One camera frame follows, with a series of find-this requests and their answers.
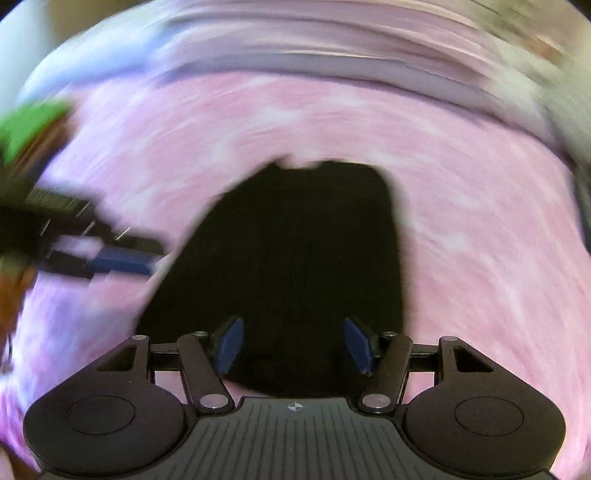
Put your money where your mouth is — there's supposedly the black garment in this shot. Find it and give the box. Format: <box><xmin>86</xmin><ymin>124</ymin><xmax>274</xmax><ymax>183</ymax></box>
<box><xmin>136</xmin><ymin>161</ymin><xmax>404</xmax><ymax>398</ymax></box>

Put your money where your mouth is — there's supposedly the green folded cloth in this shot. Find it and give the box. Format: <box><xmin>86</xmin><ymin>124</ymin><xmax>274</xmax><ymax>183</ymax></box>
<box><xmin>1</xmin><ymin>100</ymin><xmax>73</xmax><ymax>172</ymax></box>

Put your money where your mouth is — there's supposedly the light blue pillow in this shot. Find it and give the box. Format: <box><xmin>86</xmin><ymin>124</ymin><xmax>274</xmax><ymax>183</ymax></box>
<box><xmin>17</xmin><ymin>26</ymin><xmax>170</xmax><ymax>104</ymax></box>

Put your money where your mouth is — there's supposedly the folded lilac quilt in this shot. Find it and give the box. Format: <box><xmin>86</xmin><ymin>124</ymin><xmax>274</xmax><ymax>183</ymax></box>
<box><xmin>150</xmin><ymin>1</ymin><xmax>545</xmax><ymax>129</ymax></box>

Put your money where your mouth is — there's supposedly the grey ribbed pillow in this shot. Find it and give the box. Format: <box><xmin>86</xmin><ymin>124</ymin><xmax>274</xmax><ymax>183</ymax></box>
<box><xmin>543</xmin><ymin>55</ymin><xmax>590</xmax><ymax>165</ymax></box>

